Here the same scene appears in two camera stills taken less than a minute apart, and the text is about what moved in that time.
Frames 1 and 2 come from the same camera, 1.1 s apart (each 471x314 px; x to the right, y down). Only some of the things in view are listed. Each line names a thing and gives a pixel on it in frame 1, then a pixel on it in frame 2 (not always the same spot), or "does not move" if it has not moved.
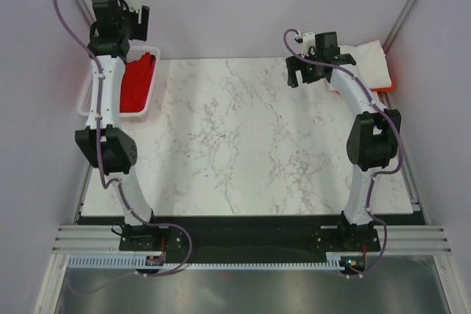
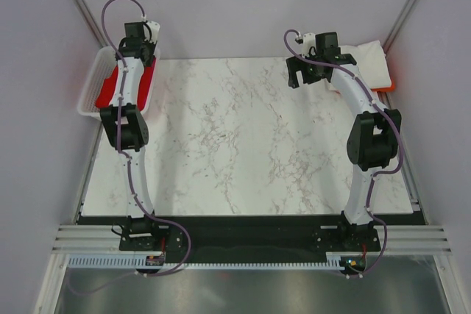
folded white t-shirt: [371, 59] does not move
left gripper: [139, 31] → [152, 46]
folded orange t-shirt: [388, 89] does not move
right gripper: [295, 64] does not move
